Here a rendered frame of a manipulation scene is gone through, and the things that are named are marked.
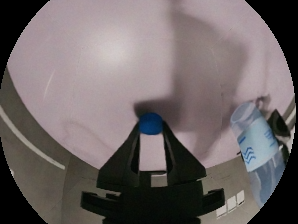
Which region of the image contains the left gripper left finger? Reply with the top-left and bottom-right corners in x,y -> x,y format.
97,122 -> 141,187

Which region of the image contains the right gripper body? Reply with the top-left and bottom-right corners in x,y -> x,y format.
267,117 -> 283,150

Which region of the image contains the clear plastic water bottle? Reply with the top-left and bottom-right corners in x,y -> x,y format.
229,102 -> 285,209

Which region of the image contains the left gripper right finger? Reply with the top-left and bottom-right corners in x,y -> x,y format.
163,121 -> 207,186

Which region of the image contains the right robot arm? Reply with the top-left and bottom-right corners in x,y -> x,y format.
237,143 -> 290,167

